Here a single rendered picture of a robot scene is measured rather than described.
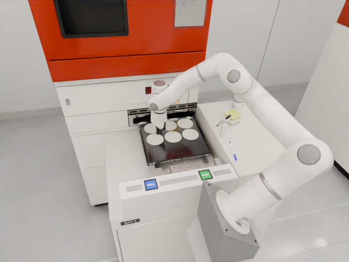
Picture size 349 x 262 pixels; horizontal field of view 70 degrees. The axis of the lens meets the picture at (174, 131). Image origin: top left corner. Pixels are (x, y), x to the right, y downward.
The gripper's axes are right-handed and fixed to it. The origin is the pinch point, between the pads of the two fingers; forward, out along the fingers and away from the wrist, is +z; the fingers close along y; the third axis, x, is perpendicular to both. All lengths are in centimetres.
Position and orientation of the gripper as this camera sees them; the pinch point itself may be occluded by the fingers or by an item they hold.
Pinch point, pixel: (159, 131)
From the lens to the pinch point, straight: 146.3
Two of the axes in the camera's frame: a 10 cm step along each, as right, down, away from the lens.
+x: 7.4, -4.0, 5.4
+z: -0.5, 7.7, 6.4
